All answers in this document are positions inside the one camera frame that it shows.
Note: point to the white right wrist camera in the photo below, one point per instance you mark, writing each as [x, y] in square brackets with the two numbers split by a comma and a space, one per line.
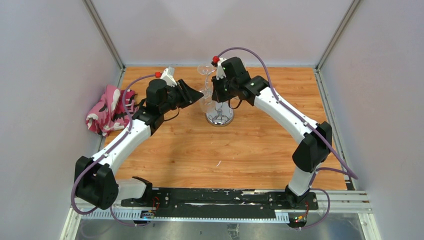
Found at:
[219, 70]

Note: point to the chrome spiral wine glass rack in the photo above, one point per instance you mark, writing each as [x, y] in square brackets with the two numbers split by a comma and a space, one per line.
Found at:
[223, 115]

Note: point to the clear wine glass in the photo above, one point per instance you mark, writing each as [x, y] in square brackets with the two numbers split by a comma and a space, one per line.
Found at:
[205, 69]
[207, 105]

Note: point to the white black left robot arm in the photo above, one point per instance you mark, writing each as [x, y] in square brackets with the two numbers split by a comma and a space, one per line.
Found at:
[95, 180]

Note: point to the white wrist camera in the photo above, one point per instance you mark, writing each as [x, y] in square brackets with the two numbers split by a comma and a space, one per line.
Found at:
[219, 70]
[167, 75]

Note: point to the pink camouflage cloth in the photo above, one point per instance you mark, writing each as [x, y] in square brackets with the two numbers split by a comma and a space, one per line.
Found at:
[112, 112]

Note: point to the aluminium frame rail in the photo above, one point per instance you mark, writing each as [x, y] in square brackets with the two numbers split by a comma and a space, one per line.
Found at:
[329, 201]

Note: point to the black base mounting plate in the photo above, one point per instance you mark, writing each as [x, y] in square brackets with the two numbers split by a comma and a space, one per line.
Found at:
[221, 203]

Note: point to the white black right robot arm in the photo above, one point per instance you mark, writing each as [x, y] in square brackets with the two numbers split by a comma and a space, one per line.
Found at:
[314, 139]

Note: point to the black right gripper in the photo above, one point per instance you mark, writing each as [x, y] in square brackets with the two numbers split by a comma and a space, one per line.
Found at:
[217, 95]

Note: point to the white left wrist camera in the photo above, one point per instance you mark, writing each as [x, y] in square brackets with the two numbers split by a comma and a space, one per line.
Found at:
[167, 75]

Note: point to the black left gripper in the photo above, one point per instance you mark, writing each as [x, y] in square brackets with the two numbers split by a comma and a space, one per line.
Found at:
[188, 95]

